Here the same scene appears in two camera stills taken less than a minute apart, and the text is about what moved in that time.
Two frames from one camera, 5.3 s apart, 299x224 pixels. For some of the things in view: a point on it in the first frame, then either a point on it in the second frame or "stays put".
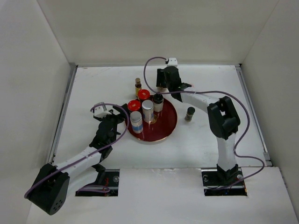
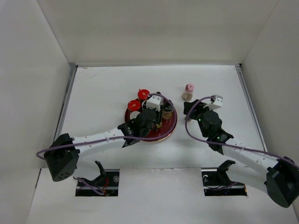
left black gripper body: (115, 119) to (157, 120)
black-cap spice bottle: (162, 89) to (167, 108)
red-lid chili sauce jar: (134, 105) stays put
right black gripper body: (161, 74) to (198, 115)
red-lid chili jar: (144, 94) stays put
